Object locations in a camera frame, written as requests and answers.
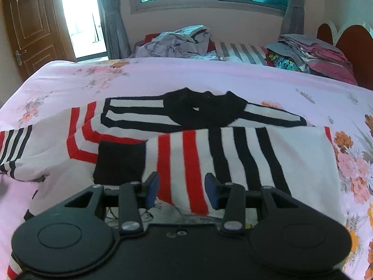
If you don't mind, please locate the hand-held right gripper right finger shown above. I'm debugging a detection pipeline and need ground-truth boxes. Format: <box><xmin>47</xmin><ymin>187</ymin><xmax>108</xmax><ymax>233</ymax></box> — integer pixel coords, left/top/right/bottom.
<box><xmin>204</xmin><ymin>173</ymin><xmax>292</xmax><ymax>237</ymax></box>

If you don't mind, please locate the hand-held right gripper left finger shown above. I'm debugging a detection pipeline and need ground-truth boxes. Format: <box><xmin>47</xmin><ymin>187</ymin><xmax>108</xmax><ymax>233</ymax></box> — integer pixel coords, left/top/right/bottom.
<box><xmin>62</xmin><ymin>171</ymin><xmax>161</xmax><ymax>237</ymax></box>

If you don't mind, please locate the red black striped white sweater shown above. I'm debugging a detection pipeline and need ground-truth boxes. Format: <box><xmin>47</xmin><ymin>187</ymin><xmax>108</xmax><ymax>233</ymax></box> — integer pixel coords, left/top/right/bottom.
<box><xmin>0</xmin><ymin>87</ymin><xmax>347</xmax><ymax>280</ymax></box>

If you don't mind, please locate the pile of grey clothes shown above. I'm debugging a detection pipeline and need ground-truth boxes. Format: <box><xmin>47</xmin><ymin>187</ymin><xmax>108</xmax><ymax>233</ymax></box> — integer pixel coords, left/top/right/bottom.
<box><xmin>128</xmin><ymin>25</ymin><xmax>222</xmax><ymax>62</ymax></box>

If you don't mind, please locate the stack of folded clothes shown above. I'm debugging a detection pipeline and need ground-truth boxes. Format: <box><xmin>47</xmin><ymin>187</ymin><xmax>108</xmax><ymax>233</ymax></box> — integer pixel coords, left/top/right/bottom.
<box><xmin>266</xmin><ymin>33</ymin><xmax>358</xmax><ymax>85</ymax></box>

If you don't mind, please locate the pink floral bedsheet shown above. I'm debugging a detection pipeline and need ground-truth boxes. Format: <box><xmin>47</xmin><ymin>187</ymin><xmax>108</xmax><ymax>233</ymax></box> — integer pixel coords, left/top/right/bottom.
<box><xmin>0</xmin><ymin>58</ymin><xmax>373</xmax><ymax>280</ymax></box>

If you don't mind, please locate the grey striped white pillow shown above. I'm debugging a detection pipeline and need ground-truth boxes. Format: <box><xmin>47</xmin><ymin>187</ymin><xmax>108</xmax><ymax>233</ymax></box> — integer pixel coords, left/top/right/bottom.
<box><xmin>214</xmin><ymin>41</ymin><xmax>270</xmax><ymax>66</ymax></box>

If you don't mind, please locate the grey curtain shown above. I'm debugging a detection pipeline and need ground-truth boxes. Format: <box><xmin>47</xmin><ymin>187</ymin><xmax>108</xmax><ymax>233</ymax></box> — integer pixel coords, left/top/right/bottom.
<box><xmin>94</xmin><ymin>0</ymin><xmax>131</xmax><ymax>60</ymax></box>
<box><xmin>281</xmin><ymin>0</ymin><xmax>307</xmax><ymax>37</ymax></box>

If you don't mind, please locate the teal cloth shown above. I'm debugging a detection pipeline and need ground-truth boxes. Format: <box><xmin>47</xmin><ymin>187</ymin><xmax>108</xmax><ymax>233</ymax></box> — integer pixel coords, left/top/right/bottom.
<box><xmin>249</xmin><ymin>0</ymin><xmax>289</xmax><ymax>9</ymax></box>

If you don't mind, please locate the brown wooden door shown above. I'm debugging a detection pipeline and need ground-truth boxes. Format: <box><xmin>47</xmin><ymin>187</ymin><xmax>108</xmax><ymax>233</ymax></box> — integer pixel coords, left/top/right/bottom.
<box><xmin>0</xmin><ymin>0</ymin><xmax>78</xmax><ymax>81</ymax></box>

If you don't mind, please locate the brown wooden headboard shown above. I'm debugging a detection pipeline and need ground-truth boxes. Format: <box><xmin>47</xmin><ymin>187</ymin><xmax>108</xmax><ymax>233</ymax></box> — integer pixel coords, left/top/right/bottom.
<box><xmin>316</xmin><ymin>20</ymin><xmax>373</xmax><ymax>91</ymax></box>

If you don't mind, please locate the metal door handle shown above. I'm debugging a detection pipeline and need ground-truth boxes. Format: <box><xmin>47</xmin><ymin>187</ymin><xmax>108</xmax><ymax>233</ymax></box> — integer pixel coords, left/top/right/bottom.
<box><xmin>14</xmin><ymin>49</ymin><xmax>28</xmax><ymax>67</ymax></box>

